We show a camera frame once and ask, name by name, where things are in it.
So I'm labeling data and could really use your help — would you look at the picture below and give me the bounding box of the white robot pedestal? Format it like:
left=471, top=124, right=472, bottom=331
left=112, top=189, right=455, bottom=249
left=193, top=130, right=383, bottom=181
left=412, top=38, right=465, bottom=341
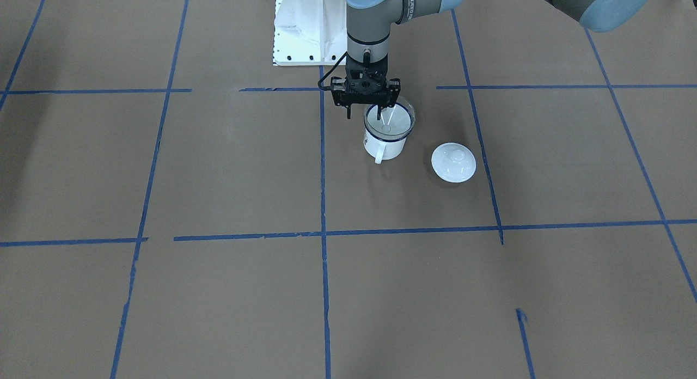
left=272, top=0, right=347, bottom=66

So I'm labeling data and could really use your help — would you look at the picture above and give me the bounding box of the clear glass funnel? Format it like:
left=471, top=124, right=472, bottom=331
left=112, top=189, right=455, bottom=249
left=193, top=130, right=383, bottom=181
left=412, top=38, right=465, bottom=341
left=364, top=96, right=416, bottom=142

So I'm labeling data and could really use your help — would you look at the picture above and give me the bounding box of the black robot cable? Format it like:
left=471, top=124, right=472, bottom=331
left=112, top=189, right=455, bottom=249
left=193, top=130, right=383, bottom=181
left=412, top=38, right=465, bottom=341
left=318, top=51, right=349, bottom=92

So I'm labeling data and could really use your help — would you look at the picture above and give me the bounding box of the white ceramic lid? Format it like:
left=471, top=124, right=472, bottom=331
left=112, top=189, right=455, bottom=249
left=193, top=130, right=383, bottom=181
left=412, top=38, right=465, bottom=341
left=431, top=142, right=477, bottom=183

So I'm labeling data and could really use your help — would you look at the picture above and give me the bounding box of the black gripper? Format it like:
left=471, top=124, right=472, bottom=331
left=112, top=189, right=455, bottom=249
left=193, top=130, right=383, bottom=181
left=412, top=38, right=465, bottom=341
left=331, top=60, right=401, bottom=121

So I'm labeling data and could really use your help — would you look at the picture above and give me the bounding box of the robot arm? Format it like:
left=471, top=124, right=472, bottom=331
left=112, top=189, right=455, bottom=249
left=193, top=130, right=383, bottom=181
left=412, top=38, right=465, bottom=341
left=317, top=0, right=648, bottom=113

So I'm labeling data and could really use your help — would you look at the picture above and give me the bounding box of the white enamel cup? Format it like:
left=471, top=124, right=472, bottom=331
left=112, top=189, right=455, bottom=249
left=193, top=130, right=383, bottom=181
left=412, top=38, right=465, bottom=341
left=363, top=127, right=410, bottom=164

